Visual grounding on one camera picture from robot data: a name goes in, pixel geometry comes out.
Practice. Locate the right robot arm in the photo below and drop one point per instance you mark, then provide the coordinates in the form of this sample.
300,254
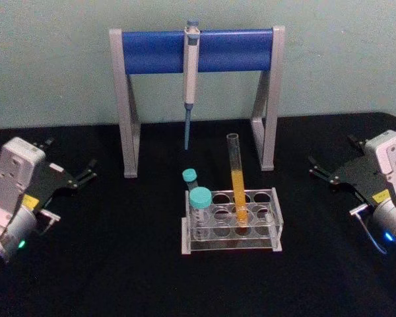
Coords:
394,165

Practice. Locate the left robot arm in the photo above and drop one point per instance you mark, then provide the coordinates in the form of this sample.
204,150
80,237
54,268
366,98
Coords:
11,185

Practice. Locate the black table cloth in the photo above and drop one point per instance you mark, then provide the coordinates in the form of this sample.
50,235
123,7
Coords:
118,280

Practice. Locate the glass tube with orange liquid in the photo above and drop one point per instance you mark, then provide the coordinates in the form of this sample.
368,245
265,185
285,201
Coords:
239,188

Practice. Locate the grey pipette with blue tip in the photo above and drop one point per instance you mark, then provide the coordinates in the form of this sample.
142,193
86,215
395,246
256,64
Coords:
190,82

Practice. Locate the clear plastic tube rack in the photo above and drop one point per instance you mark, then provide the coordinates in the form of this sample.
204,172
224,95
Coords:
274,228

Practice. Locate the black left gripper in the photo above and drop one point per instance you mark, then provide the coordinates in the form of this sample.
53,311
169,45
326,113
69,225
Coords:
54,181

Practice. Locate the teal capped plastic tube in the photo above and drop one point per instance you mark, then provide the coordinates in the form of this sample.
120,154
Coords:
189,174
200,196

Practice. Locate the grey stand with blue bar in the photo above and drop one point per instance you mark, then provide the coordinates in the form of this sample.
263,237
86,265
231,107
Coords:
158,51

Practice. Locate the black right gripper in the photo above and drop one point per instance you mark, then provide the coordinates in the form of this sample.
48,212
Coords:
363,178

